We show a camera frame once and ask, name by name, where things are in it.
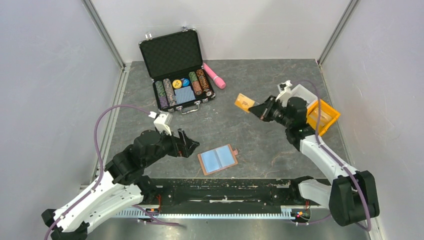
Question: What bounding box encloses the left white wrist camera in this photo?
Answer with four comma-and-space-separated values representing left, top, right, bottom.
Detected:
148, 111, 173, 136

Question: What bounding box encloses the black poker chip case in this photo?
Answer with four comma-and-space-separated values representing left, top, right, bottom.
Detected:
138, 27, 216, 114

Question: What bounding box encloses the grey poker chip row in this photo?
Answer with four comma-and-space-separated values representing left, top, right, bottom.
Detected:
162, 78, 177, 107

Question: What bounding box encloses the card in yellow bin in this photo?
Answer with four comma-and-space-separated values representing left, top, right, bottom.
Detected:
309, 107, 333, 127

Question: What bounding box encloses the brown leather card holder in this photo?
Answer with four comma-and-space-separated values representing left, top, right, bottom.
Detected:
197, 144, 239, 176

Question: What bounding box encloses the red green chip row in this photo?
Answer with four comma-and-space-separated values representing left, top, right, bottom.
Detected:
188, 71, 203, 96

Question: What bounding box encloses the green poker chip row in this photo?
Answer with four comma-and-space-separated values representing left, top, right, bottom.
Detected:
155, 80, 169, 109

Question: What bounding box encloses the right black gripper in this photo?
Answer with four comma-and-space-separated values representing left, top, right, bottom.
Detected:
249, 95, 293, 128

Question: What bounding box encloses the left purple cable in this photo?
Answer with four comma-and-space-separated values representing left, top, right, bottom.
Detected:
43, 104, 157, 240

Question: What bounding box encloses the white plastic bin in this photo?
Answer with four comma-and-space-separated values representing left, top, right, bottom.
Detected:
282, 84, 318, 108

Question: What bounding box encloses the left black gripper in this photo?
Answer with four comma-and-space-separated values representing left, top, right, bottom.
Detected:
143, 126, 200, 168

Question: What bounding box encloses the blue playing card deck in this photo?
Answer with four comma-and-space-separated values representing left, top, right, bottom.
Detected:
174, 86, 196, 105

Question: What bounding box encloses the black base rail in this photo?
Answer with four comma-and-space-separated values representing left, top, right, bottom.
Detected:
122, 177, 324, 216

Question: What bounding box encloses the blue dealer chip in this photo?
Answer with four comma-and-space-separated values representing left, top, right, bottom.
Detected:
181, 78, 191, 88

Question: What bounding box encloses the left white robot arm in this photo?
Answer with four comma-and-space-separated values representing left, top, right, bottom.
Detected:
41, 128, 200, 240

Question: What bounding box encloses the pink cylindrical flashlight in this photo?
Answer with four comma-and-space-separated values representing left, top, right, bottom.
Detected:
203, 62, 226, 89

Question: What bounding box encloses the yellow dealer chip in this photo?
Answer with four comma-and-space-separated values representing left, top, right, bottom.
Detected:
172, 79, 183, 89

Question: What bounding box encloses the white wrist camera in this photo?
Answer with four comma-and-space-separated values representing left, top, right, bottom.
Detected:
276, 80, 293, 105
148, 111, 173, 136

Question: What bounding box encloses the orange VIP credit card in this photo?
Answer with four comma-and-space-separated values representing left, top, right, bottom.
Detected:
234, 93, 256, 113

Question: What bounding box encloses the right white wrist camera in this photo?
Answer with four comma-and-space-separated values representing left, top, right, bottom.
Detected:
276, 80, 293, 105

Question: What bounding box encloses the yellow plastic bin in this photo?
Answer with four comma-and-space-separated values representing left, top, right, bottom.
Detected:
306, 99, 341, 136

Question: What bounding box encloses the orange black chip row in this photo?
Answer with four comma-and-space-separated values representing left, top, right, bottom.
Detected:
195, 69, 213, 97

